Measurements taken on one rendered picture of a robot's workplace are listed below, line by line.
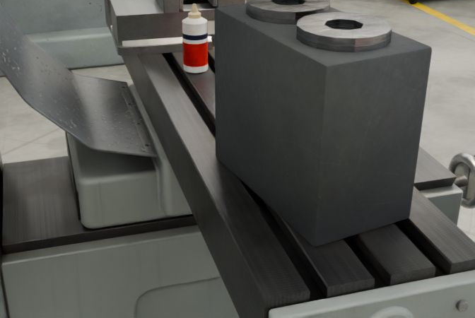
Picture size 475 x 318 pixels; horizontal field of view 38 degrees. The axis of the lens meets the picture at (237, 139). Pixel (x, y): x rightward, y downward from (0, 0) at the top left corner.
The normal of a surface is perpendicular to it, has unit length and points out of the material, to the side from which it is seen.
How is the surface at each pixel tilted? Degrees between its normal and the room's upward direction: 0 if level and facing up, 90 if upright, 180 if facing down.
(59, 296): 90
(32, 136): 0
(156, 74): 0
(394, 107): 90
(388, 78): 90
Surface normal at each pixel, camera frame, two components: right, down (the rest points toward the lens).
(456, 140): 0.00, -0.90
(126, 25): 0.25, 0.42
